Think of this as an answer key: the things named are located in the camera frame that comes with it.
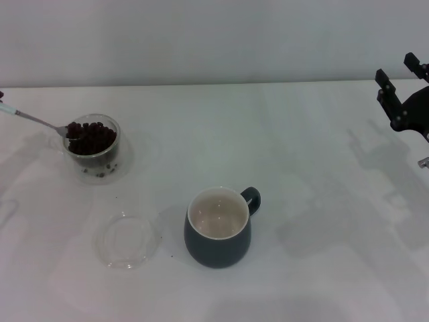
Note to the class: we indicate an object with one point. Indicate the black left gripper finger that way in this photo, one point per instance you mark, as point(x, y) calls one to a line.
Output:
point(1, 96)

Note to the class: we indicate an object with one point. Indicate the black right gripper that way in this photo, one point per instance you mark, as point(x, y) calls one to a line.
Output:
point(419, 114)

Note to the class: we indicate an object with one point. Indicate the small coffee bean cluster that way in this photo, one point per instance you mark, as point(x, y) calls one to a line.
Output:
point(73, 130)

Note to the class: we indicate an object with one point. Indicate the double-walled clear glass cup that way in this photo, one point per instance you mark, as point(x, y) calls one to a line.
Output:
point(100, 161)

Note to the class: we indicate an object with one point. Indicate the clear glass saucer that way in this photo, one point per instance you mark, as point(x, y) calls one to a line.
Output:
point(127, 241)

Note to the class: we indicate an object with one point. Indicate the dark teal ceramic mug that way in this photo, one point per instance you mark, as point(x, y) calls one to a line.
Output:
point(214, 251)

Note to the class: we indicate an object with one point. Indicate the coffee beans pile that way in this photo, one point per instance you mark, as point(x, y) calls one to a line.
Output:
point(97, 141)

